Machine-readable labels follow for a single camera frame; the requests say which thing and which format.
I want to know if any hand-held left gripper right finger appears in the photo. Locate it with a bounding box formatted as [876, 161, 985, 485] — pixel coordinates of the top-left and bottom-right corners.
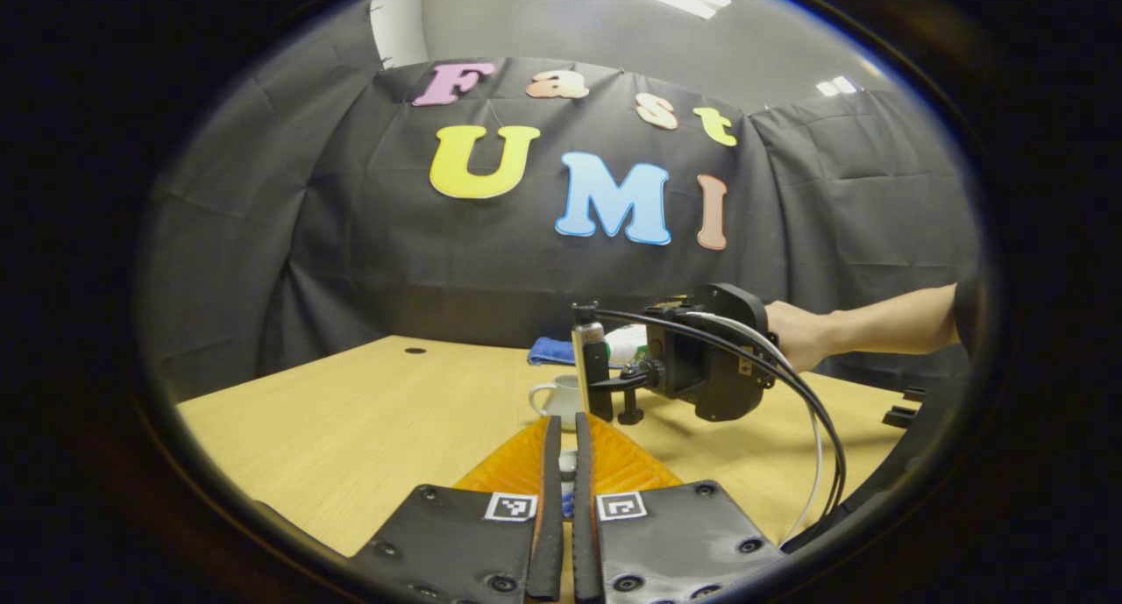
[574, 411, 785, 604]

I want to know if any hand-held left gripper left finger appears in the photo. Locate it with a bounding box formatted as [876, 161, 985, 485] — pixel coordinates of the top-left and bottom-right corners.
[351, 416, 564, 604]

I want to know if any white blue-patterned teacup lid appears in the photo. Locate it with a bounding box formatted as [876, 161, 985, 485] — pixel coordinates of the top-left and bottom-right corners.
[558, 449, 579, 519]

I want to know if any white green-label water bottle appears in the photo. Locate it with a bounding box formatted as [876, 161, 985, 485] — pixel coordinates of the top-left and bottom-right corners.
[605, 323, 651, 368]

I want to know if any white teacup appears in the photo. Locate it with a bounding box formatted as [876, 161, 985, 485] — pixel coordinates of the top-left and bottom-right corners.
[529, 374, 584, 431]

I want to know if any blue towel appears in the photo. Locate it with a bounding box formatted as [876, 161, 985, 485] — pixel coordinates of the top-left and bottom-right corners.
[528, 337, 577, 366]

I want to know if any black backdrop cloth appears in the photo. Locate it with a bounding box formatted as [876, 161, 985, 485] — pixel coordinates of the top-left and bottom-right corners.
[140, 56, 983, 403]

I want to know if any black cable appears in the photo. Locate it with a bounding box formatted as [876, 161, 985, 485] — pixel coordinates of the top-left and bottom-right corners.
[574, 306, 849, 554]

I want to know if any white cable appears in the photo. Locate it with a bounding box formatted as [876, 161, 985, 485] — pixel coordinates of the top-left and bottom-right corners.
[692, 313, 825, 539]

